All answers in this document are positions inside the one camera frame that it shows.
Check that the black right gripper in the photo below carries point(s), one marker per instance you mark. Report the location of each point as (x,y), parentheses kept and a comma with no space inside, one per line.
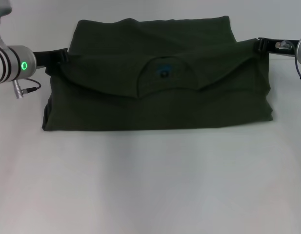
(272,46)

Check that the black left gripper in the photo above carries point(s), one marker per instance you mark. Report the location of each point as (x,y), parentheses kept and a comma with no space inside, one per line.
(46,58)

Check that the dark green FREE t-shirt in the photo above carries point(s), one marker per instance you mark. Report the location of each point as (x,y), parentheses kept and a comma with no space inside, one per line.
(152,104)

